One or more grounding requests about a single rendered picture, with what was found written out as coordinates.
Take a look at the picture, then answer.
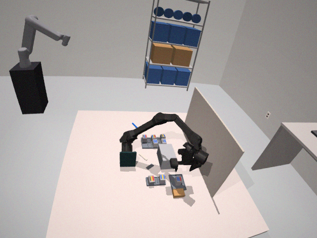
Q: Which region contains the brown cardboard box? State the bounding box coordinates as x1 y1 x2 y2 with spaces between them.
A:
172 188 185 198

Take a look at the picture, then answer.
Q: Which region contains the beige flat panel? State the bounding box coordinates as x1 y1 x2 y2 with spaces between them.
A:
185 87 244 198

